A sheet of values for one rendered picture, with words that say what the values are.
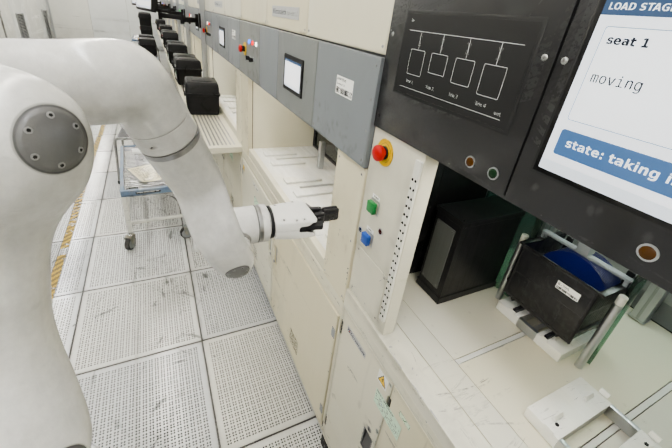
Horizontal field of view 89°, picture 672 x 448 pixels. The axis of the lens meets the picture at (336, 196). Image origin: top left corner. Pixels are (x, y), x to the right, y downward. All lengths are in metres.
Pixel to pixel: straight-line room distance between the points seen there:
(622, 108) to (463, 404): 0.71
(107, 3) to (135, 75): 13.40
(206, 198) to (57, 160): 0.30
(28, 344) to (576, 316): 1.08
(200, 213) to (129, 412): 1.46
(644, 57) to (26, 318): 0.72
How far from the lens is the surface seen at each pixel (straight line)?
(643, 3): 0.53
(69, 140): 0.38
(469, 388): 1.01
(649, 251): 0.52
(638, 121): 0.51
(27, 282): 0.49
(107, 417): 2.01
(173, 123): 0.53
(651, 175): 0.51
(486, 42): 0.64
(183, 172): 0.58
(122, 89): 0.49
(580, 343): 1.25
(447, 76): 0.69
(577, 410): 1.07
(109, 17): 13.90
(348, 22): 1.02
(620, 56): 0.53
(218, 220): 0.63
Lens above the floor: 1.62
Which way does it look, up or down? 27 degrees down
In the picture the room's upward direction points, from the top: 7 degrees clockwise
